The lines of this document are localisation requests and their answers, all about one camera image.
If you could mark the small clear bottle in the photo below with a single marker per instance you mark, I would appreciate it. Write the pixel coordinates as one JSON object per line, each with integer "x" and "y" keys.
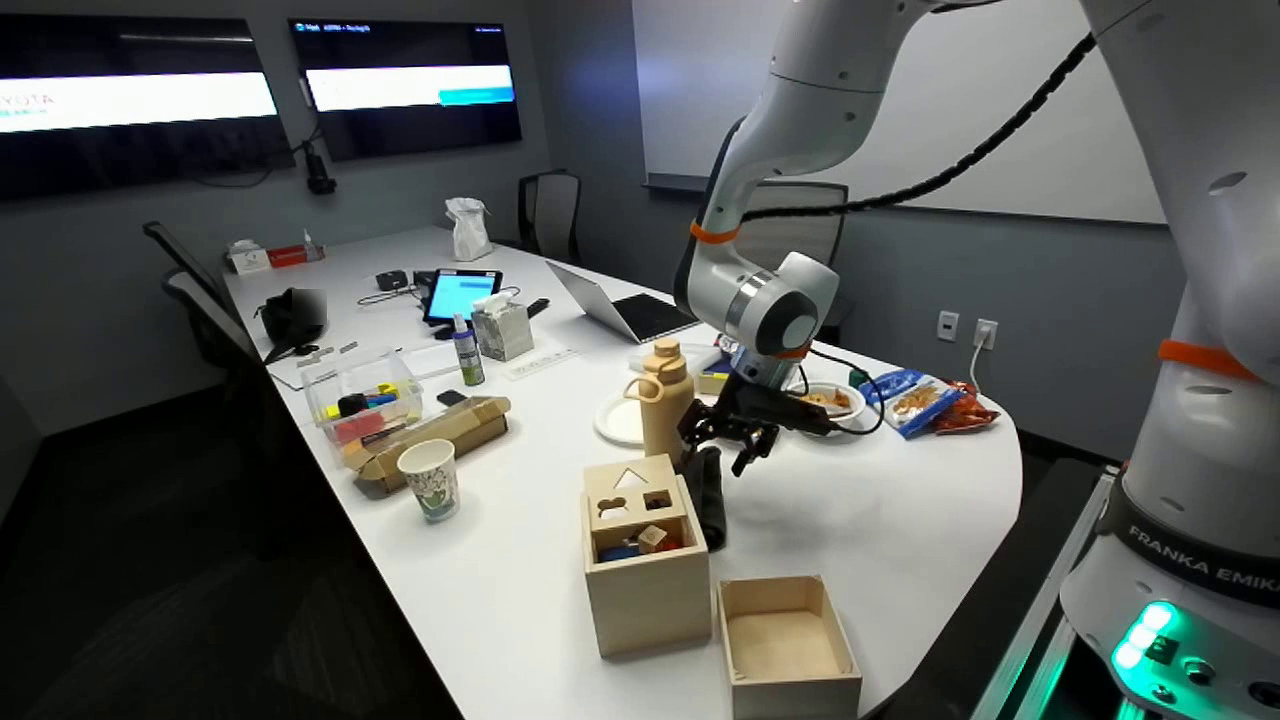
{"x": 468, "y": 359}

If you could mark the white tissue box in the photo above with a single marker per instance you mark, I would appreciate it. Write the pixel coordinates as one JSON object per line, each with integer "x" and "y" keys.
{"x": 500, "y": 330}

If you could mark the open laptop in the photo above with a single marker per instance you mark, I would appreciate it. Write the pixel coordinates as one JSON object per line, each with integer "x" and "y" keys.
{"x": 626, "y": 312}

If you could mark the tablet with blue screen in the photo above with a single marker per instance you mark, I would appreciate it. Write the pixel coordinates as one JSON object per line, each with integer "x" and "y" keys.
{"x": 461, "y": 295}

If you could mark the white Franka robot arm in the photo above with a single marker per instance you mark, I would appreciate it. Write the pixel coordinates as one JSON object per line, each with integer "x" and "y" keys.
{"x": 1202, "y": 265}

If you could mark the red flat pack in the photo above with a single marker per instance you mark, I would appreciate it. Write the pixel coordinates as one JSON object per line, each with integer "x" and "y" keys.
{"x": 291, "y": 253}

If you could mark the clear plastic bin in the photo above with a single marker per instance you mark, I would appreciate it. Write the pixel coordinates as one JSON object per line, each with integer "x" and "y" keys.
{"x": 361, "y": 403}

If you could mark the red chip bag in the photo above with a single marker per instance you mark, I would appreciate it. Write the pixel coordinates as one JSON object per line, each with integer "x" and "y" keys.
{"x": 970, "y": 412}

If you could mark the brown cardboard box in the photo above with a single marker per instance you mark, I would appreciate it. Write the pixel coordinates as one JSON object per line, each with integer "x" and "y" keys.
{"x": 441, "y": 435}

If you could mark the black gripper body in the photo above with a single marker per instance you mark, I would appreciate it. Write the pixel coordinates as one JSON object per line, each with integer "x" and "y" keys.
{"x": 782, "y": 404}

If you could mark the white plastic bag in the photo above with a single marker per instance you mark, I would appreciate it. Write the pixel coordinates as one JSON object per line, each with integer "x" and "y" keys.
{"x": 466, "y": 230}

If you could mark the open empty wooden box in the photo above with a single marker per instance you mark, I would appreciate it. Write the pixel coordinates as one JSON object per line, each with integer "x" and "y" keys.
{"x": 785, "y": 647}

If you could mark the white wall outlet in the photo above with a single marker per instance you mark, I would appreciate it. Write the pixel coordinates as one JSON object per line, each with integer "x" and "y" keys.
{"x": 987, "y": 335}
{"x": 948, "y": 324}

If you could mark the small white box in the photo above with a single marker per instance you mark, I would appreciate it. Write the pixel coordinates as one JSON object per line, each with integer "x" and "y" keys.
{"x": 250, "y": 259}

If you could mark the white bowl with snacks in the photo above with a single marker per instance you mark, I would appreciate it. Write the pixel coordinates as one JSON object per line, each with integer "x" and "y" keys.
{"x": 843, "y": 403}

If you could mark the whiteboard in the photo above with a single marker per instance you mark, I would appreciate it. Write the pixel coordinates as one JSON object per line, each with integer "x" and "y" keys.
{"x": 987, "y": 122}

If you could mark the wooden shape sorter box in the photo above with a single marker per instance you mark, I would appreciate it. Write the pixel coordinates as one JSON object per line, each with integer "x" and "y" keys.
{"x": 645, "y": 581}

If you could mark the tan water bottle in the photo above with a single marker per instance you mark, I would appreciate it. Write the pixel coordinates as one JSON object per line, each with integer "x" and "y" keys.
{"x": 666, "y": 404}

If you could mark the wide wall monitor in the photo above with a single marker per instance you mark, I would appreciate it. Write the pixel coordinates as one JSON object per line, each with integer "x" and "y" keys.
{"x": 135, "y": 104}

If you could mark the black phone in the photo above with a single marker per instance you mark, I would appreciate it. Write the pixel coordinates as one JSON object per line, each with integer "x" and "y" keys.
{"x": 453, "y": 398}

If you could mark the black bag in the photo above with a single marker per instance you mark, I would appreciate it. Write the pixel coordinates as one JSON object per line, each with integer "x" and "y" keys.
{"x": 292, "y": 322}

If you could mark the blue and yellow book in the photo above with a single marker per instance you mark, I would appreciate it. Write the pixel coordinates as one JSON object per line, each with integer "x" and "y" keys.
{"x": 716, "y": 375}

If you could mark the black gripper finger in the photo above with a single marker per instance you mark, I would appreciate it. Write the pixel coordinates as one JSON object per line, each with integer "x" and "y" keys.
{"x": 706, "y": 429}
{"x": 758, "y": 444}

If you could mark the black conference camera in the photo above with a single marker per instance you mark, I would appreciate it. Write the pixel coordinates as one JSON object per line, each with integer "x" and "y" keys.
{"x": 319, "y": 167}

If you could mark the white paper plate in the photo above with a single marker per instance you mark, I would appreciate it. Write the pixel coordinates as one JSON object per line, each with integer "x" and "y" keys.
{"x": 618, "y": 427}

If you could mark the wall monitor with blue bar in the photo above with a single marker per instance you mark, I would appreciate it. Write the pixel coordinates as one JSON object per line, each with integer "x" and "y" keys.
{"x": 404, "y": 84}

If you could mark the blue snack bag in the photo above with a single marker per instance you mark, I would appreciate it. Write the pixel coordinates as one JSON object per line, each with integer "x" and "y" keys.
{"x": 912, "y": 403}

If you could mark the patterned paper cup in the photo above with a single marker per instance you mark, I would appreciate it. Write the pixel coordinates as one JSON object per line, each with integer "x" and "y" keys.
{"x": 430, "y": 483}

